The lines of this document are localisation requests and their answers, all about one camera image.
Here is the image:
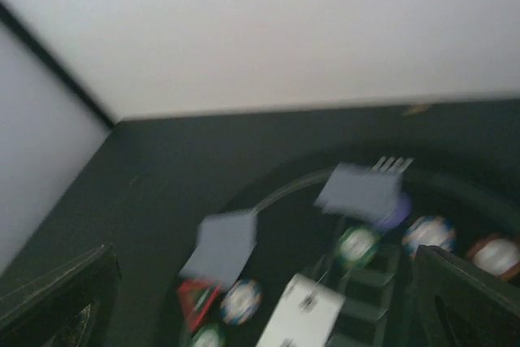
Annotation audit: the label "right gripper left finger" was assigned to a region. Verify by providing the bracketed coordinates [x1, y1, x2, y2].
[1, 245, 121, 346]

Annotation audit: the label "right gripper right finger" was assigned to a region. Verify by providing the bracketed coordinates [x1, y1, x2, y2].
[414, 245, 519, 346]

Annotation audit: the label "brown chips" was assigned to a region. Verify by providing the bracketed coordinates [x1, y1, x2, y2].
[466, 233, 519, 281]

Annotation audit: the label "blue chips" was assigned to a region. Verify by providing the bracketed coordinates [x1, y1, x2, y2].
[401, 215, 456, 259]
[220, 279, 262, 325]

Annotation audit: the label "purple small blind button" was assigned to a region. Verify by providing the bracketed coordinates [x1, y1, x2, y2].
[374, 193, 412, 232]

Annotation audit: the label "green poker chips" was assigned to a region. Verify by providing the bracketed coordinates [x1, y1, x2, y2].
[188, 323, 225, 347]
[334, 225, 380, 271]

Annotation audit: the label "red triangular marker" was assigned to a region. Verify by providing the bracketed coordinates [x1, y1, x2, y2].
[176, 280, 220, 333]

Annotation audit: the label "face-up white card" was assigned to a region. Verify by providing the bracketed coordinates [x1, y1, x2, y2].
[257, 274, 345, 347]

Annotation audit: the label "round black poker mat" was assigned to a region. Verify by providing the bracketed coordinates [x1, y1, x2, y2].
[150, 144, 519, 346]

